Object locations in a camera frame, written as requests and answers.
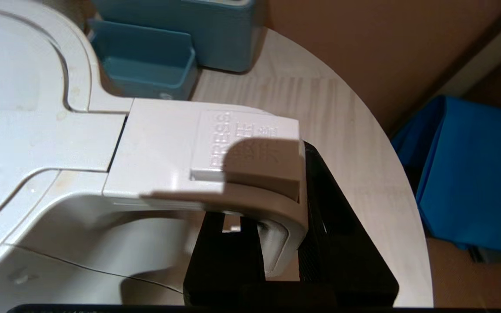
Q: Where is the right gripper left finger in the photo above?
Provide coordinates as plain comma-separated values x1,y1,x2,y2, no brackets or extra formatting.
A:
183,210,266,306

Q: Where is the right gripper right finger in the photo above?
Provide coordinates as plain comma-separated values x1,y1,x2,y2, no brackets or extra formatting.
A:
298,140,399,306

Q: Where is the white kettle lid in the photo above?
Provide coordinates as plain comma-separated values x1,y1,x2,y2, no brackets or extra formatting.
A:
0,5,128,235

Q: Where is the blue fabric bin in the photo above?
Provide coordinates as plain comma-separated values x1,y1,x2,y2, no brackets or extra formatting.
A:
391,95,501,261

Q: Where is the small teal plastic tray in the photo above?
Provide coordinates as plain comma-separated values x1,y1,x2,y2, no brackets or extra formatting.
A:
87,19,198,101

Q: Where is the teal plastic container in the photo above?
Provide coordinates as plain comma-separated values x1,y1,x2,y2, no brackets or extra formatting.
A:
92,0,263,73

